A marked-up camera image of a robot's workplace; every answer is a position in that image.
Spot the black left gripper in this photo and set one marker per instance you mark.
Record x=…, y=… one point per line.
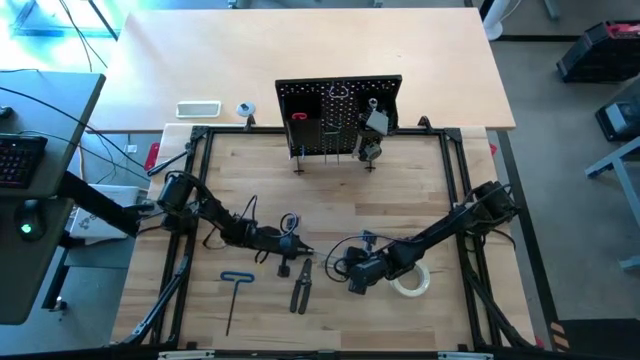
x=286, y=246

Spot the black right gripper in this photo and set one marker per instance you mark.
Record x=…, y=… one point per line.
x=367, y=272

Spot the black tape measure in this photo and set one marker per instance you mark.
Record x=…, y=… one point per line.
x=372, y=151

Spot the red utility knife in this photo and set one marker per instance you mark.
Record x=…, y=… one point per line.
x=299, y=116

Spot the grey black hand tool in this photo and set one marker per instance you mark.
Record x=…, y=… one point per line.
x=377, y=122

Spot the large chrome socket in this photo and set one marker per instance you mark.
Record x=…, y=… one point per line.
x=373, y=105

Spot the black perforated metal pegboard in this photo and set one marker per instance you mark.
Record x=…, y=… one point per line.
x=345, y=80

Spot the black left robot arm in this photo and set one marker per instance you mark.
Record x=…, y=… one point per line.
x=220, y=217

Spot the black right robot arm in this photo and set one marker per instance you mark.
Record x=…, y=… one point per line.
x=440, y=227

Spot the white tape roll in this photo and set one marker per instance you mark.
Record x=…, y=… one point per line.
x=417, y=290

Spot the tall black pegboard bin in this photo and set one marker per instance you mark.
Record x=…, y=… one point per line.
x=305, y=137

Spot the white rectangular tray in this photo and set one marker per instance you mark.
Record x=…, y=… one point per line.
x=198, y=109

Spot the tan laminate table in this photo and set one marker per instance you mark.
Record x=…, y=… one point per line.
x=300, y=50

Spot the black desk support beam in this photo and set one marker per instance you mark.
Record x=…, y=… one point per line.
x=100, y=205

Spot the white cardboard box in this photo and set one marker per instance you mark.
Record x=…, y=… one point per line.
x=87, y=230

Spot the black mat hazard stripes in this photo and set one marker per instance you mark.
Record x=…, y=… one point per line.
x=600, y=335

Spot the grey side desk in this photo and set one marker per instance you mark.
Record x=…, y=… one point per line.
x=60, y=260

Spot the black computer mouse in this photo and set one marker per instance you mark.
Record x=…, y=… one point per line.
x=31, y=220

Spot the white cylindrical stand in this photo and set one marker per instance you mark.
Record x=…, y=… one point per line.
x=497, y=22

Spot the black grey equipment box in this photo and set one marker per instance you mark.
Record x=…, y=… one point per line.
x=620, y=117

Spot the black keyboard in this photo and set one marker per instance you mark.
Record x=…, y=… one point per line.
x=20, y=160

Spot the black tool case red lid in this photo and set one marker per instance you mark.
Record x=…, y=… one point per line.
x=600, y=55

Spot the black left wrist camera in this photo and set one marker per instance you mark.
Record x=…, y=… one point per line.
x=283, y=267

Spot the silver metal bracket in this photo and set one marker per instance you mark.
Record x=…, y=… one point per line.
x=187, y=354
x=465, y=355

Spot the black aluminium table frame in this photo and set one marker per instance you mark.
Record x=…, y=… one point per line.
x=235, y=130

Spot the grey metal cart frame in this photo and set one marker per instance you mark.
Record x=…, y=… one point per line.
x=605, y=165

